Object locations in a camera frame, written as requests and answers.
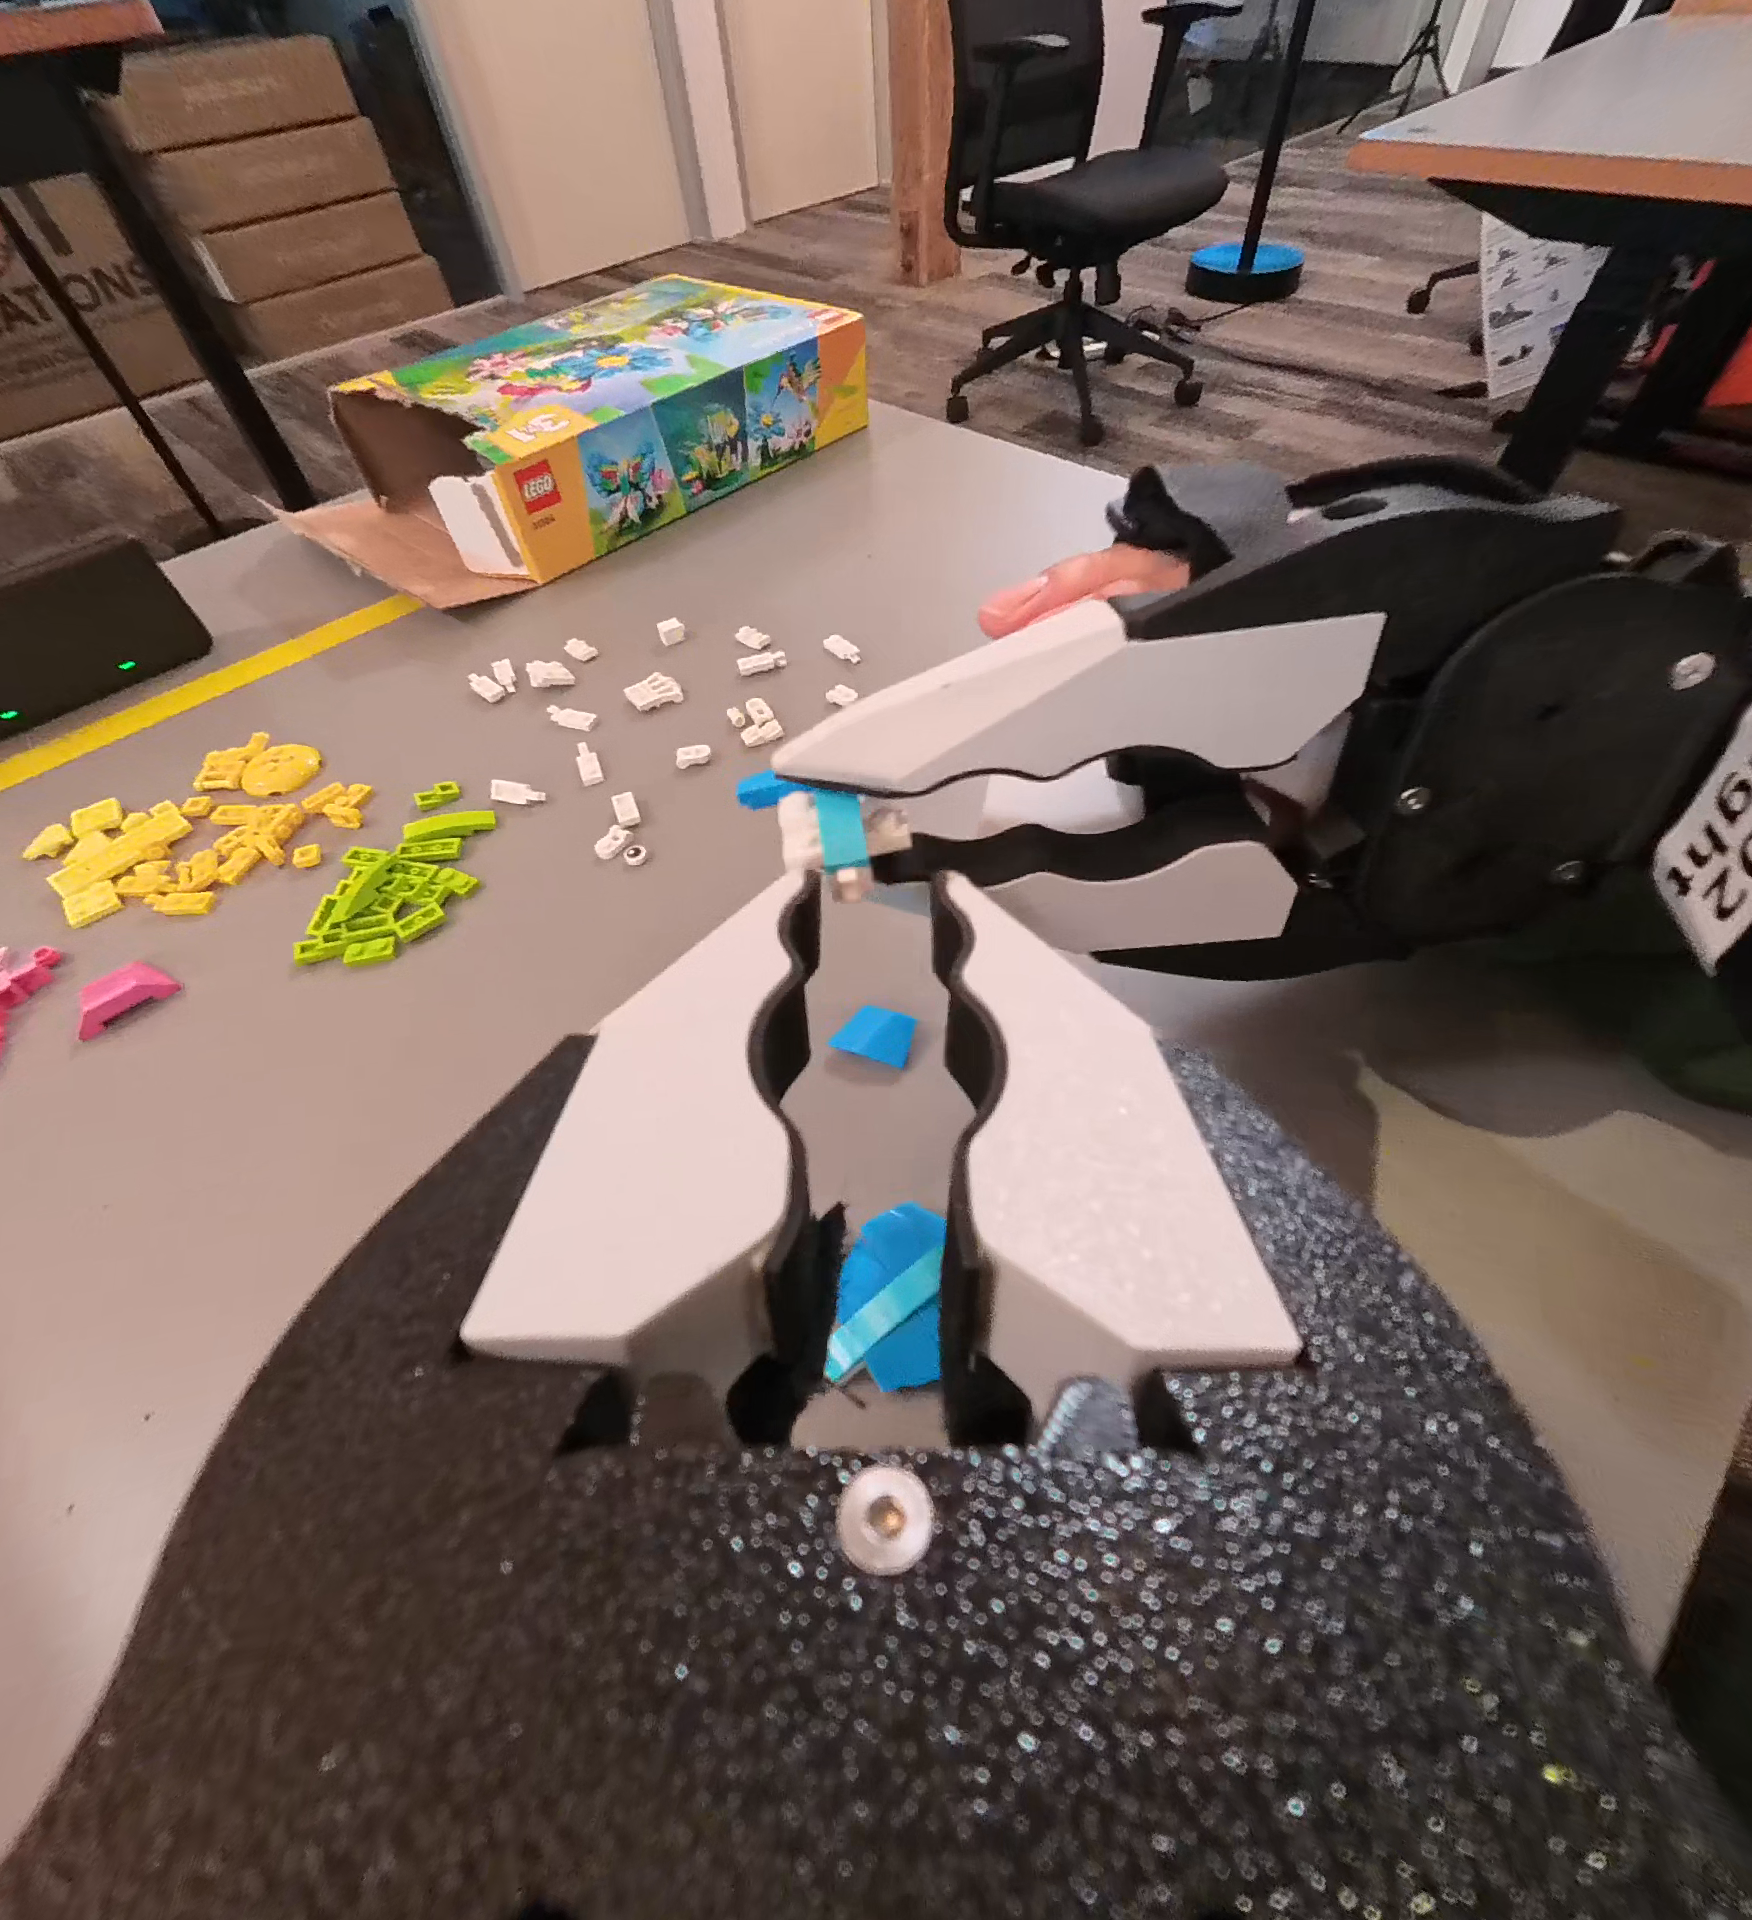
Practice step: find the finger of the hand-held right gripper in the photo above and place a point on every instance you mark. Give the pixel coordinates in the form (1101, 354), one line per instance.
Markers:
(1055, 707)
(1192, 900)

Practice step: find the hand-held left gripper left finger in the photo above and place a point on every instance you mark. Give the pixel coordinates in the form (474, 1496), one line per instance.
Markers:
(638, 1171)

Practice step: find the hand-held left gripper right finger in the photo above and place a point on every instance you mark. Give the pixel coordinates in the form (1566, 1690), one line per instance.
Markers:
(1101, 1185)

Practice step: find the blue and white lego assembly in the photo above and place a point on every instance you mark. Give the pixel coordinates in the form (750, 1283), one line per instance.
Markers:
(836, 832)

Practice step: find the pile of blue lego plates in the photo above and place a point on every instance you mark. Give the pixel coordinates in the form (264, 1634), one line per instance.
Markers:
(886, 1297)

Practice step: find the blue lego slope brick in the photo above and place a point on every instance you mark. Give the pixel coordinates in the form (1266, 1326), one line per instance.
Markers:
(874, 1038)

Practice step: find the pile of lime lego pieces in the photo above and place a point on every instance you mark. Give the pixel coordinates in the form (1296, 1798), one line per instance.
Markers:
(383, 900)

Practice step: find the group of white lego pieces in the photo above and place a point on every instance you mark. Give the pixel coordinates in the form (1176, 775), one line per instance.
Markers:
(650, 693)

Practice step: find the colourful lego set box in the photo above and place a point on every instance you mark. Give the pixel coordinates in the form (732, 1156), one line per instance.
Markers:
(638, 420)

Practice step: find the magenta lego arch brick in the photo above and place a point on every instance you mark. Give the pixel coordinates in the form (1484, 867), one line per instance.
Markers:
(119, 1004)

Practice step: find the pile of yellow lego pieces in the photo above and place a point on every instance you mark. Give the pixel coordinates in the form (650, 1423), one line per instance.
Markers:
(173, 857)

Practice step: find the person's right hand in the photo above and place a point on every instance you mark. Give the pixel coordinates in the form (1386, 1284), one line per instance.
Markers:
(1040, 595)

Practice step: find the printed paper sheet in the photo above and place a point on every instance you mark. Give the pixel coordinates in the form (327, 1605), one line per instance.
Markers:
(1538, 302)

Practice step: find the stand with blue round base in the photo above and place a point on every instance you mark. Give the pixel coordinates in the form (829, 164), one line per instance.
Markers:
(1245, 275)

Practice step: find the black office chair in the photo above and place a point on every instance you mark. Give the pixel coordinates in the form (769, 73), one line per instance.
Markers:
(1101, 181)

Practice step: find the grey desk with wood edge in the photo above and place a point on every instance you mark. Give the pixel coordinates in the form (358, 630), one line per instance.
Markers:
(1610, 119)

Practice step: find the black tripod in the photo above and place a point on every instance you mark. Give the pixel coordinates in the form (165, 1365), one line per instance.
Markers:
(1409, 61)

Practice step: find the black box with green lights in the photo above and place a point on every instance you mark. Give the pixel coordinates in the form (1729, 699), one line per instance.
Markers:
(35, 646)

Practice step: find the stack of brown cardboard boxes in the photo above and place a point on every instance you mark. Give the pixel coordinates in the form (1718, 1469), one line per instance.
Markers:
(290, 195)

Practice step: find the cardboard box with red print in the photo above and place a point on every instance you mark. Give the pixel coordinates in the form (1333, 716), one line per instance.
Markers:
(23, 316)

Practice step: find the wood-edged desk with black legs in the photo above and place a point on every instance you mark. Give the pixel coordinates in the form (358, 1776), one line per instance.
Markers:
(7, 31)

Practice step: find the wooden post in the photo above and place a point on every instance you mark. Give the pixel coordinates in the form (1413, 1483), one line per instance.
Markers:
(924, 135)

